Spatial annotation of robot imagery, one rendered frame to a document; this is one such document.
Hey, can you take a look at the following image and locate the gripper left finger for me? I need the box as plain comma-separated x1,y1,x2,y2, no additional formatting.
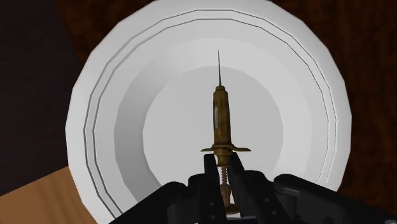
109,153,228,224

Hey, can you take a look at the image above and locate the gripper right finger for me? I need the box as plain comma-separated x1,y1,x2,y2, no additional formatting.
228,151,397,224

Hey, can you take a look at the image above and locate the brass syringe with needle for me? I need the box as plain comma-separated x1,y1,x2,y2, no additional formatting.
200,48,252,216

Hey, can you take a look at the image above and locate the white plate with grey rings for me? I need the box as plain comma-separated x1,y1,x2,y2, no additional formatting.
65,0,352,224

